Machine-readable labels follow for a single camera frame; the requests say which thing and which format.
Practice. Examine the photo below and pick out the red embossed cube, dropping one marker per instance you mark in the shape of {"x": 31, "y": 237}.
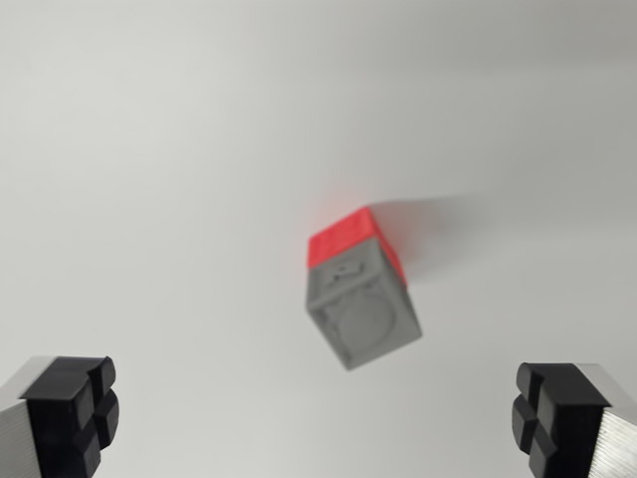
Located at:
{"x": 343, "y": 239}

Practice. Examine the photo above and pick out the gripper left finger with black rubber pad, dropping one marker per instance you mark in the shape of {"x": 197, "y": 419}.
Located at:
{"x": 60, "y": 418}

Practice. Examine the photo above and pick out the grey embossed cube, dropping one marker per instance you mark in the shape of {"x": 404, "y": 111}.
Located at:
{"x": 360, "y": 313}

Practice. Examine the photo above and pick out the gripper right finger with black rubber pad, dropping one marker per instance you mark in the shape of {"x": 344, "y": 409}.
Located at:
{"x": 562, "y": 418}

